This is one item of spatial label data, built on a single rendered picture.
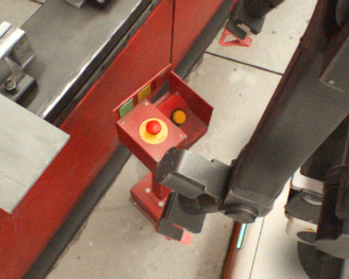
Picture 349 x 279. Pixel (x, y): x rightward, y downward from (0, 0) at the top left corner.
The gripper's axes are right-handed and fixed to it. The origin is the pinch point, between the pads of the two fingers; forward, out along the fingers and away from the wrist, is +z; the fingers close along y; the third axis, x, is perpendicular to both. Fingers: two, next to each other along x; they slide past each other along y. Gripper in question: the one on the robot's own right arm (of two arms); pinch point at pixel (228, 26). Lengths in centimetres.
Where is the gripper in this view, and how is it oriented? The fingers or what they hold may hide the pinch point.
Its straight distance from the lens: 98.6
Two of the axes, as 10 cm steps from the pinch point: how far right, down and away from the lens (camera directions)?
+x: 8.3, 4.5, 3.4
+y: -3.1, 8.7, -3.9
